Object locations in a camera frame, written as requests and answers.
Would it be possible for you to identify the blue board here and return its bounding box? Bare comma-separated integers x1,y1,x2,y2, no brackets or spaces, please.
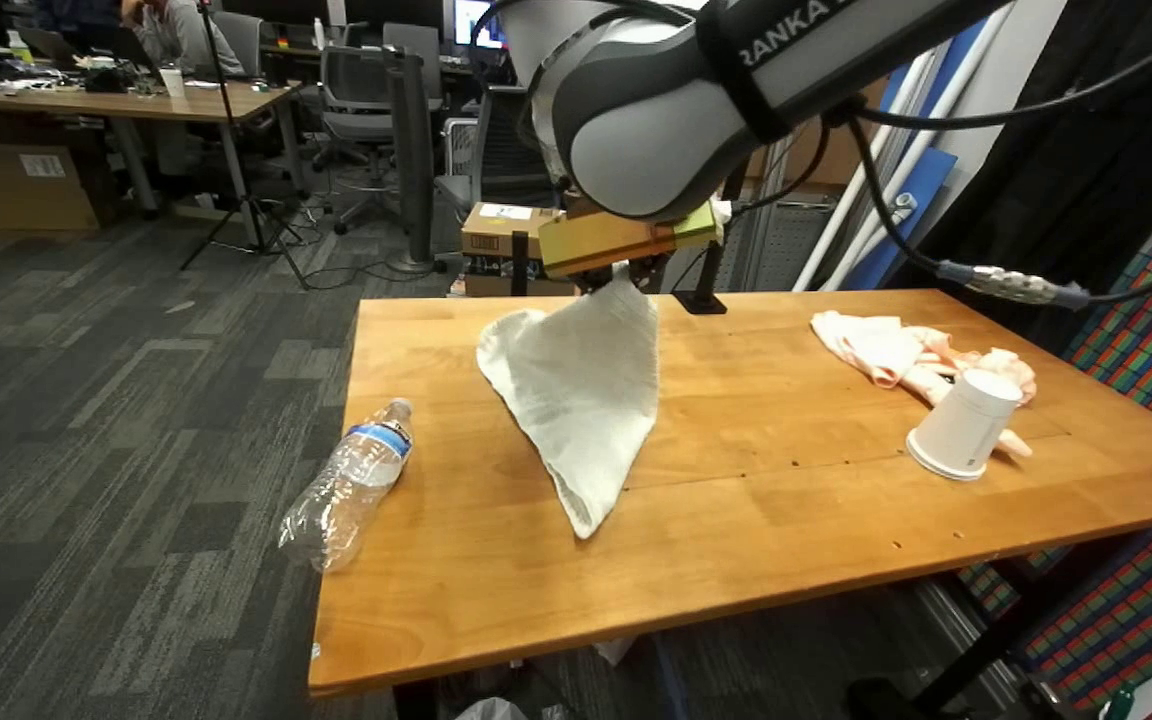
851,12,997,293

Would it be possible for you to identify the cardboard box with label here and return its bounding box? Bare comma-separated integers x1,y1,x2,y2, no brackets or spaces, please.
0,136,109,245

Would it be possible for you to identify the clear plastic water bottle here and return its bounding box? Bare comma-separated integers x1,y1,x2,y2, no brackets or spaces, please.
273,395,417,575

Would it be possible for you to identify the wooden wrist mount block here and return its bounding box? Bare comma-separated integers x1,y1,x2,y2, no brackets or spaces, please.
536,196,728,279

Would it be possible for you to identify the person in grey shirt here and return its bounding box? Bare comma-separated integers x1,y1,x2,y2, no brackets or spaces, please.
115,0,255,86

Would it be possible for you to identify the pink cloth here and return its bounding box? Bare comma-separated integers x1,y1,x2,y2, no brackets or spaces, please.
807,310,1043,468

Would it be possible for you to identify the large cardboard sheet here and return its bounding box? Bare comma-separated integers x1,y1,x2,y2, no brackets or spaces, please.
742,118,874,194

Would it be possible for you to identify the black tripod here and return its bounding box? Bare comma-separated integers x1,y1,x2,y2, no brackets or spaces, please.
179,0,315,293

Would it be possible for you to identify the colourful striped fabric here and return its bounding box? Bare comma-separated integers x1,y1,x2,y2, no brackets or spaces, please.
967,166,1152,720

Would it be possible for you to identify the lit computer monitor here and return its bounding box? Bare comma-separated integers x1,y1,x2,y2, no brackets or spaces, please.
452,0,517,51

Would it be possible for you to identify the grey office chair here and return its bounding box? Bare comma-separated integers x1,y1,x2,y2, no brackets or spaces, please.
321,43,400,154

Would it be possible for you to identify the white cloth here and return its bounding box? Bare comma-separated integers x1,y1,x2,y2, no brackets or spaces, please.
470,270,664,545

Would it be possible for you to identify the long wooden desk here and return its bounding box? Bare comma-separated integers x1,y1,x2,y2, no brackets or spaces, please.
0,78,309,220

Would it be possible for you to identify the white paper cup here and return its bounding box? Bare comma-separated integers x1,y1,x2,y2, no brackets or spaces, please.
902,367,1027,486

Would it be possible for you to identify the black table frame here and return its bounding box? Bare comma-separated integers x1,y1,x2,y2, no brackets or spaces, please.
390,532,1114,720

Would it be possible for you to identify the black camera stand pole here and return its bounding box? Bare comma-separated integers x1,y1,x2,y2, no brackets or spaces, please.
668,215,742,322

